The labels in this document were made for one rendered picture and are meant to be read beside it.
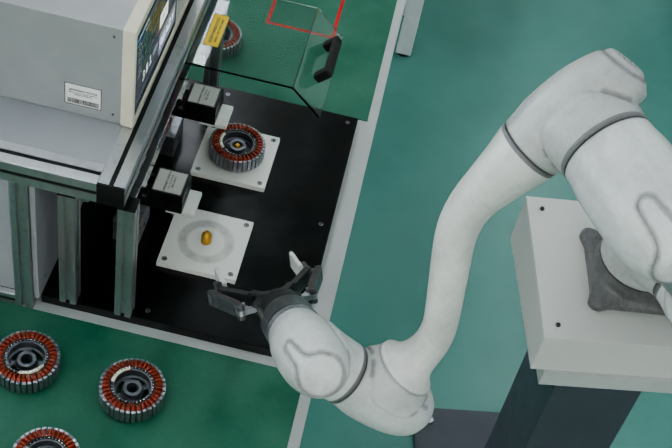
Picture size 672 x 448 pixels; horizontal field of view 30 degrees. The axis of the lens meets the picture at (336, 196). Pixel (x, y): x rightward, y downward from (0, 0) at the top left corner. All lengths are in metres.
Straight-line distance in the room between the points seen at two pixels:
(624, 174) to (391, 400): 0.56
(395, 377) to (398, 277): 1.49
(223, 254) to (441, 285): 0.63
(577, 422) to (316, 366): 0.93
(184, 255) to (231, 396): 0.30
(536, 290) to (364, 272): 1.12
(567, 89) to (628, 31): 2.77
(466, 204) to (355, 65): 1.12
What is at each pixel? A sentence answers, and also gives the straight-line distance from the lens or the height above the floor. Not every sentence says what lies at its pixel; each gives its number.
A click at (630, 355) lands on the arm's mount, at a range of 2.36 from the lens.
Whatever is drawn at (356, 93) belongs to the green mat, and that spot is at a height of 0.75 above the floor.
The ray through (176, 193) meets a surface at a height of 0.92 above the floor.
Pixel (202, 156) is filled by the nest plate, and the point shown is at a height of 0.78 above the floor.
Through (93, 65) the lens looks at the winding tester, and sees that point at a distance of 2.03.
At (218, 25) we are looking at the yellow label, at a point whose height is 1.07.
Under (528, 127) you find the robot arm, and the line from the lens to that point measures 1.70.
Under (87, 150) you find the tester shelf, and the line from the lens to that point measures 2.05.
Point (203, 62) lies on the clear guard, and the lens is 2.30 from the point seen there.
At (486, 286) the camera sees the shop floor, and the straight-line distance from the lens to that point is 3.45.
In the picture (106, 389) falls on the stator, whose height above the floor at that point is 0.79.
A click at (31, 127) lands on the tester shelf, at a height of 1.11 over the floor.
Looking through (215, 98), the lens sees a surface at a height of 0.92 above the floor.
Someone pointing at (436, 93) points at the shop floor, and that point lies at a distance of 3.95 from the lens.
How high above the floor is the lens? 2.58
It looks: 46 degrees down
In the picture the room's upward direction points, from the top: 12 degrees clockwise
